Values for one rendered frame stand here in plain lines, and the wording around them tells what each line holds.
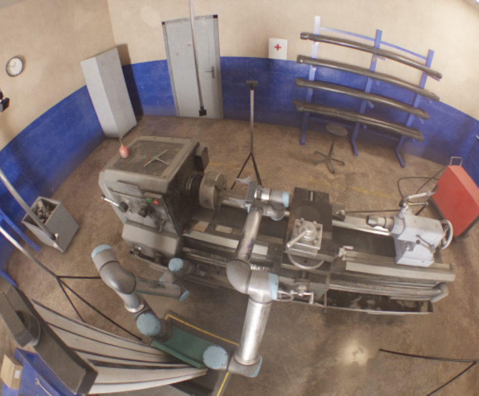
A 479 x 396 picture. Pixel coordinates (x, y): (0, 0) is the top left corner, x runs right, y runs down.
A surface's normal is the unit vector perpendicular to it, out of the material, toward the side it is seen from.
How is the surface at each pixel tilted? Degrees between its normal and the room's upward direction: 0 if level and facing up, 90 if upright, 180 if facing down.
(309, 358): 0
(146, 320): 5
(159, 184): 45
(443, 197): 90
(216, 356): 5
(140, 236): 32
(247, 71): 90
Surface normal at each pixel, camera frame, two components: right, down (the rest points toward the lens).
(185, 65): -0.27, 0.72
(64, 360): -0.02, -0.67
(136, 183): -0.21, 0.04
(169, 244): -0.16, -0.19
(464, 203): -1.00, 0.07
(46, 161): 0.96, 0.18
